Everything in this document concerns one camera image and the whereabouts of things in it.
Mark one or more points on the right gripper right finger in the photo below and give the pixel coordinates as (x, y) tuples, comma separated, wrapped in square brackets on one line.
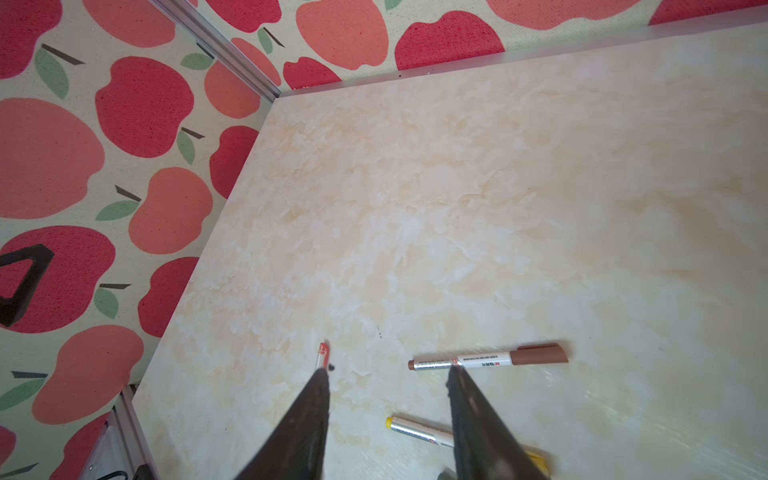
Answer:
[(484, 448)]

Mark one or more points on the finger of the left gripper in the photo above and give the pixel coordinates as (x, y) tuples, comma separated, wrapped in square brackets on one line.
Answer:
[(13, 308)]

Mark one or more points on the left aluminium frame post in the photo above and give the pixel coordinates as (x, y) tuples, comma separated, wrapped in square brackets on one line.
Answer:
[(212, 41)]

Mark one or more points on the white patterned pen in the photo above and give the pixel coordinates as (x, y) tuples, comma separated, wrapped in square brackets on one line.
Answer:
[(543, 354)]

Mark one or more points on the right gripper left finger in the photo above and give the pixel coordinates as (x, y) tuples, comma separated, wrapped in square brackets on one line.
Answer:
[(296, 447)]

